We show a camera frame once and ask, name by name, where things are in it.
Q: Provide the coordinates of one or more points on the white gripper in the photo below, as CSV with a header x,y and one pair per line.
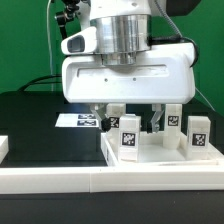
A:
x,y
162,75

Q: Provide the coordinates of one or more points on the white square tabletop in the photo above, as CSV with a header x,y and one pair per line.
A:
x,y
152,153

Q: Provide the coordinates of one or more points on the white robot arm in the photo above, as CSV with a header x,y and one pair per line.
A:
x,y
115,59

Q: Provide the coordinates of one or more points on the white fiducial marker sheet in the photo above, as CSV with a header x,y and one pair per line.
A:
x,y
76,120

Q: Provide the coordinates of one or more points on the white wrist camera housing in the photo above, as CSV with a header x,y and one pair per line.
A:
x,y
83,42

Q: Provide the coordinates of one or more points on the white U-shaped fence wall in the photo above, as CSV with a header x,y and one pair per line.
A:
x,y
107,179

